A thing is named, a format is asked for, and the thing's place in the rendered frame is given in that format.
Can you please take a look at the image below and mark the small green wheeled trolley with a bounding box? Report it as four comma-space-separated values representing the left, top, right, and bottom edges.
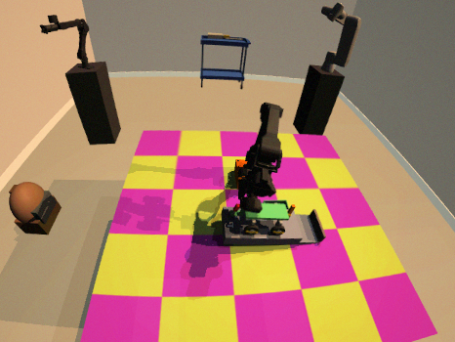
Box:
230, 203, 289, 235

